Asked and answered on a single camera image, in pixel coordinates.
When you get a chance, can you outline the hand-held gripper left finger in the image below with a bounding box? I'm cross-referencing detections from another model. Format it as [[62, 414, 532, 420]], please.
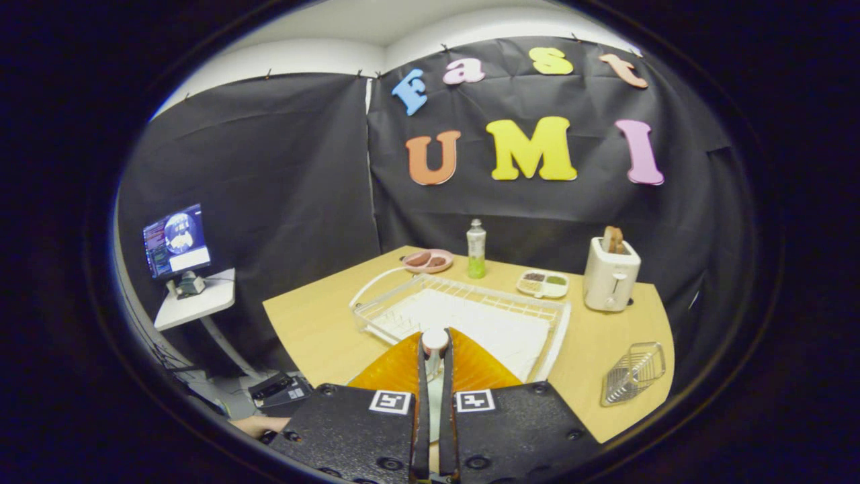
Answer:
[[267, 329, 432, 483]]

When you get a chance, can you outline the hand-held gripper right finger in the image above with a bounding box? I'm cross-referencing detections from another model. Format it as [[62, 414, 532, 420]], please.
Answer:
[[439, 327, 603, 484]]

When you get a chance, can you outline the white dish rack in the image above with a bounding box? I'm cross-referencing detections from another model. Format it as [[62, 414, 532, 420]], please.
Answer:
[[348, 267, 572, 384]]

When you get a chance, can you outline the pink checked handle spoon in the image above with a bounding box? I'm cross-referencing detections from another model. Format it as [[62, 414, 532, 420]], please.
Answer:
[[422, 328, 449, 378]]

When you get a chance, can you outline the metal wire basket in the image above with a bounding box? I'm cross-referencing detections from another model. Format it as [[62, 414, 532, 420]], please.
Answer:
[[600, 341, 667, 408]]

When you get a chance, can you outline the small pink plate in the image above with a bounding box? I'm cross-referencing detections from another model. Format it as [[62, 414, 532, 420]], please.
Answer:
[[402, 249, 455, 274]]

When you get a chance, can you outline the green dish soap bottle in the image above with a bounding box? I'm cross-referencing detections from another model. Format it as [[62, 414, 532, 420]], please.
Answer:
[[466, 218, 487, 280]]

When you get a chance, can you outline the black box with buttons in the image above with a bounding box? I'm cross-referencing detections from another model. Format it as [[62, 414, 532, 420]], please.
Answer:
[[247, 372, 314, 409]]

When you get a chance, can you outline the white divided seasoning tray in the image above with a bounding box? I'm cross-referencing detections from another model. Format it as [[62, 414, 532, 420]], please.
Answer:
[[516, 270, 570, 300]]

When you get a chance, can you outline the cream toaster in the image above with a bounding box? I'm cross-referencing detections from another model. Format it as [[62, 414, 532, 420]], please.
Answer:
[[583, 237, 642, 313]]

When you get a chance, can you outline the white side table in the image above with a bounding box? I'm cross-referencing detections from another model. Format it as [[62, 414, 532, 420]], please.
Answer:
[[154, 268, 264, 378]]

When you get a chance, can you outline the small grey device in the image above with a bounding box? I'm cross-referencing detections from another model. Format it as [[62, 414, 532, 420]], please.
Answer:
[[166, 270, 206, 300]]

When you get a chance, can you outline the computer monitor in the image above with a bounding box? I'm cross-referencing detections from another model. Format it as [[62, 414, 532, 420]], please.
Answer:
[[142, 203, 212, 280]]

